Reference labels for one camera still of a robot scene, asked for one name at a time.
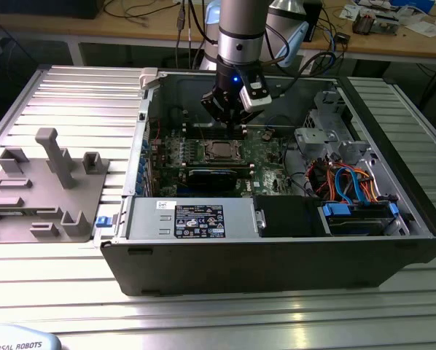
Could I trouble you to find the red wire bundle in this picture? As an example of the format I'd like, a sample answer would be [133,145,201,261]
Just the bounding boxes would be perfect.
[304,159,338,196]

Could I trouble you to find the silver power supply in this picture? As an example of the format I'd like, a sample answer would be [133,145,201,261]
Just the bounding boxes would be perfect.
[124,195,258,242]

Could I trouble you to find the wooden workbench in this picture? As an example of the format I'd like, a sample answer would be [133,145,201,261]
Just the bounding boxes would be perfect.
[0,0,436,61]

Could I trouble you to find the grey parts rack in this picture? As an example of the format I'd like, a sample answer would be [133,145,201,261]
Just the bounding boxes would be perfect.
[0,127,112,244]

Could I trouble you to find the white paper sheets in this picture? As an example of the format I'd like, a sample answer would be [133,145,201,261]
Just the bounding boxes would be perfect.
[403,20,436,37]

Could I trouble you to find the disk drive blue carrier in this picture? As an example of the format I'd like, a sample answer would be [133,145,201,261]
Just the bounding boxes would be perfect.
[316,201,400,238]

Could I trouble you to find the green motherboard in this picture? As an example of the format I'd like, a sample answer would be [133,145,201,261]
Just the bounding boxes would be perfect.
[147,125,308,200]

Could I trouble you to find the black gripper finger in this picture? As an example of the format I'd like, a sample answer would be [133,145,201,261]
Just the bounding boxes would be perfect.
[233,108,265,132]
[201,89,237,132]

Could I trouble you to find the black graphics card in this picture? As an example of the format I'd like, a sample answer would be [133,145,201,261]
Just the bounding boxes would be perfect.
[186,168,238,192]

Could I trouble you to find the black drive bay box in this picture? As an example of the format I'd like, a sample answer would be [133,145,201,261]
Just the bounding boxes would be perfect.
[253,195,323,238]

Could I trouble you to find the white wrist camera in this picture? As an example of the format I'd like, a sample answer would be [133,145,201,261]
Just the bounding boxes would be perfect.
[238,82,273,113]

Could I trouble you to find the tall black device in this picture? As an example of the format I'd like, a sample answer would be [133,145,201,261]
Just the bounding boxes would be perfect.
[303,0,324,44]

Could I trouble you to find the blue flat data wire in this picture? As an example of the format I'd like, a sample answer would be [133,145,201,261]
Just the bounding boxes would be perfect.
[333,164,363,206]

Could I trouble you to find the CPU socket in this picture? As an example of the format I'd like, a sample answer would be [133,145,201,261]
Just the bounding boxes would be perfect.
[202,139,246,163]

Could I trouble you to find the orange wire bundle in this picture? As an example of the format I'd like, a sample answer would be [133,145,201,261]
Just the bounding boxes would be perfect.
[354,166,385,203]

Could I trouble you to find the open PC case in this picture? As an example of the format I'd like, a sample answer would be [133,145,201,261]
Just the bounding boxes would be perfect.
[99,68,436,297]

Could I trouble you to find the silver-topped green CPU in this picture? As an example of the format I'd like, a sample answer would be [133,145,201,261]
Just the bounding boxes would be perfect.
[211,142,238,159]

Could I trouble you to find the grey metal drive cage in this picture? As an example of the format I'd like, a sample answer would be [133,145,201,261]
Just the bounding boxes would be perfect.
[293,90,373,163]

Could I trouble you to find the grey case latch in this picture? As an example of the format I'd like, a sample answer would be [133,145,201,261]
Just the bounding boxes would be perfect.
[139,67,161,90]

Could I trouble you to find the metal socket cover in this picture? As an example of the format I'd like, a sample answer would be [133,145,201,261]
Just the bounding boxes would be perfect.
[203,140,244,162]

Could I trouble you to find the green electronics module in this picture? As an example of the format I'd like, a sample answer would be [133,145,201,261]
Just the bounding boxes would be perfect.
[373,14,401,36]

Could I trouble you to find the copper wound transformer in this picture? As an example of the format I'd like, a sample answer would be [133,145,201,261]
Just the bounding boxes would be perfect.
[351,10,378,36]

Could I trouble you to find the large black box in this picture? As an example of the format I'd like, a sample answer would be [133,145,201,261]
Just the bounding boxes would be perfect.
[0,0,98,20]

